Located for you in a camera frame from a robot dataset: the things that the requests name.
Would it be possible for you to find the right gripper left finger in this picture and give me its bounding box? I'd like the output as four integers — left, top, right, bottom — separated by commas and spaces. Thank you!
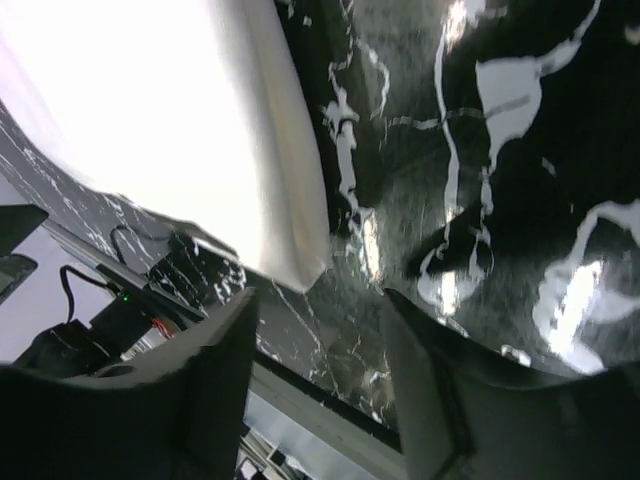
1, 289, 258, 479

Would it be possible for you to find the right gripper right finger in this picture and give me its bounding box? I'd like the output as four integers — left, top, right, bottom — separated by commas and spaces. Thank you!
383, 289, 639, 479

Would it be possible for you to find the white t-shirt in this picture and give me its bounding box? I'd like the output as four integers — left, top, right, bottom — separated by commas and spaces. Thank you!
1, 1, 330, 293

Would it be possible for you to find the black marbled table mat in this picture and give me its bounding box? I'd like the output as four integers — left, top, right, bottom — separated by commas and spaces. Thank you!
1, 1, 639, 429

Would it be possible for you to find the aluminium rail extrusion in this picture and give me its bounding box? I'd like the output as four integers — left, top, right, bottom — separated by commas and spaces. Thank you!
245, 358, 407, 479

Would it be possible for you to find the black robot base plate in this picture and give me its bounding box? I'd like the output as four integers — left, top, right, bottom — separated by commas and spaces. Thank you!
14, 219, 251, 376

